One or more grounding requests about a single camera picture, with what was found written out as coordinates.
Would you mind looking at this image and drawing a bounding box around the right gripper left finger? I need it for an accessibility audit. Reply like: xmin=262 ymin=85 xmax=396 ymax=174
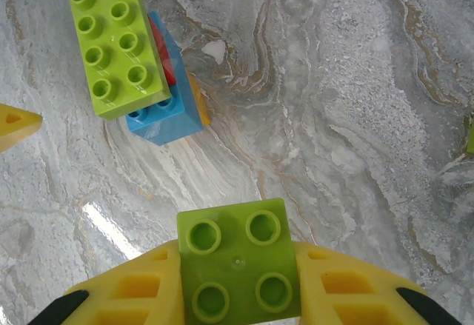
xmin=27 ymin=239 xmax=187 ymax=325

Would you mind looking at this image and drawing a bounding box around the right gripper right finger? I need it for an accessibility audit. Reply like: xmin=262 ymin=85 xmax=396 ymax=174
xmin=294 ymin=241 xmax=460 ymax=325

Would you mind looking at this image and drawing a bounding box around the green two-by-two lego brick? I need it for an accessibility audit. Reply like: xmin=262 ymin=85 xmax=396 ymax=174
xmin=464 ymin=113 xmax=474 ymax=156
xmin=176 ymin=198 xmax=301 ymax=321

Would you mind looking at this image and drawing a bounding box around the green two-by-four lego brick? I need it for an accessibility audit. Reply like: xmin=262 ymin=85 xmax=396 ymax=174
xmin=69 ymin=0 xmax=173 ymax=121

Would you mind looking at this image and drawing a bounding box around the red two-by-two lego brick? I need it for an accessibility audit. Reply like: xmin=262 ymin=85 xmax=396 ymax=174
xmin=147 ymin=13 xmax=178 ymax=87

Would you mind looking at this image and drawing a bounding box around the blue two-by-four lego brick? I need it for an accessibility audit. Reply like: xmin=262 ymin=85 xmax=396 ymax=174
xmin=124 ymin=10 xmax=205 ymax=147

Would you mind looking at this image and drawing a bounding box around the orange two-by-two lego brick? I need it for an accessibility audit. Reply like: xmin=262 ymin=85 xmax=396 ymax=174
xmin=187 ymin=73 xmax=211 ymax=125

